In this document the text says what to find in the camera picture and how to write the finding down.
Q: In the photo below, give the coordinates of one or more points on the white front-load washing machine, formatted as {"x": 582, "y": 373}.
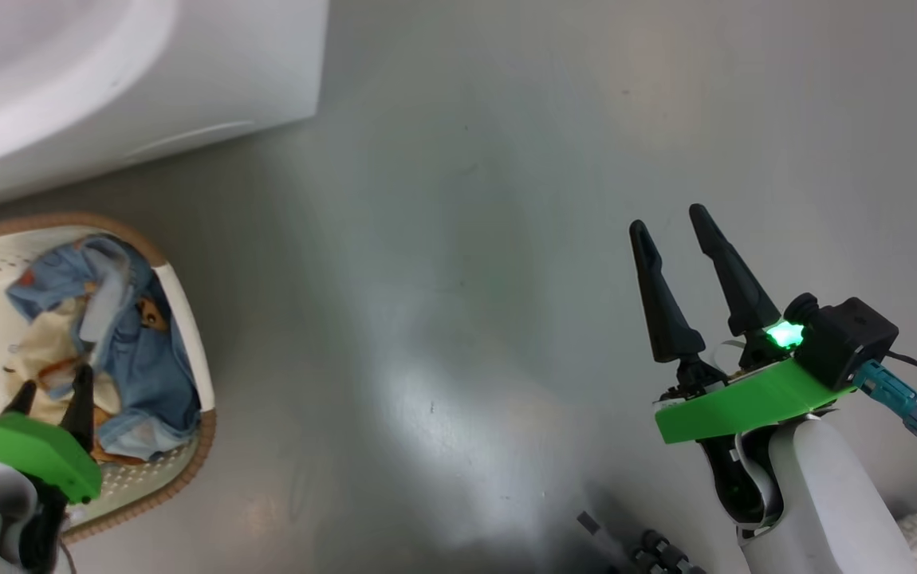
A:
{"x": 147, "y": 72}

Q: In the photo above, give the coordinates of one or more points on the blue patterned garment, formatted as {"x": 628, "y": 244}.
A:
{"x": 147, "y": 367}

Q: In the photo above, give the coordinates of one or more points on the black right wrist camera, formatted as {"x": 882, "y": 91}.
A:
{"x": 849, "y": 335}

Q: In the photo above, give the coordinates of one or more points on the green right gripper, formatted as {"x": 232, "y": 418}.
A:
{"x": 745, "y": 402}

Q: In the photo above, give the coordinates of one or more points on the white perforated basket brown rim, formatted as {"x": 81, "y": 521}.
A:
{"x": 187, "y": 335}

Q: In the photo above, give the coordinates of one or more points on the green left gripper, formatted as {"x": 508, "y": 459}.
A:
{"x": 20, "y": 446}

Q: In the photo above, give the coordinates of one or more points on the cream patterned garment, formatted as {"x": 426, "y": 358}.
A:
{"x": 44, "y": 343}

